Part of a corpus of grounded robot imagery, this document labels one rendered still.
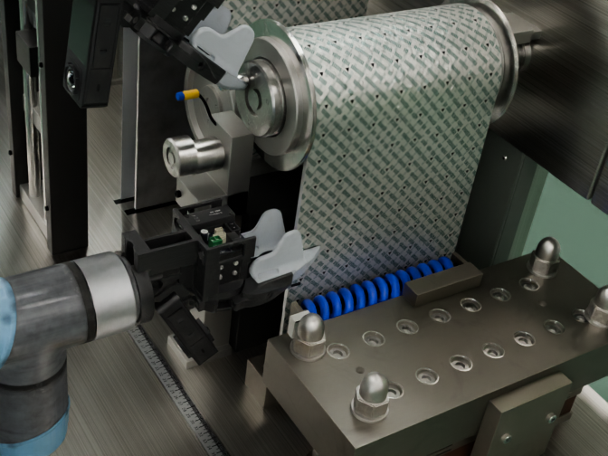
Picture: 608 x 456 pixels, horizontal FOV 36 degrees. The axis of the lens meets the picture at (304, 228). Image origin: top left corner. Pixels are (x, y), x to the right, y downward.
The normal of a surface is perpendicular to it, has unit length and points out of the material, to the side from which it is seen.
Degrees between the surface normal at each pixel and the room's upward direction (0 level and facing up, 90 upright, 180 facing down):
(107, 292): 44
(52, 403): 90
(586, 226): 0
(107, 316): 79
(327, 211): 90
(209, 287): 90
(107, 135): 0
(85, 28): 83
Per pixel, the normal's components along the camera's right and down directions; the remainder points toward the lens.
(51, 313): 0.50, -0.04
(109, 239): 0.12, -0.81
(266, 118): -0.84, 0.22
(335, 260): 0.53, 0.55
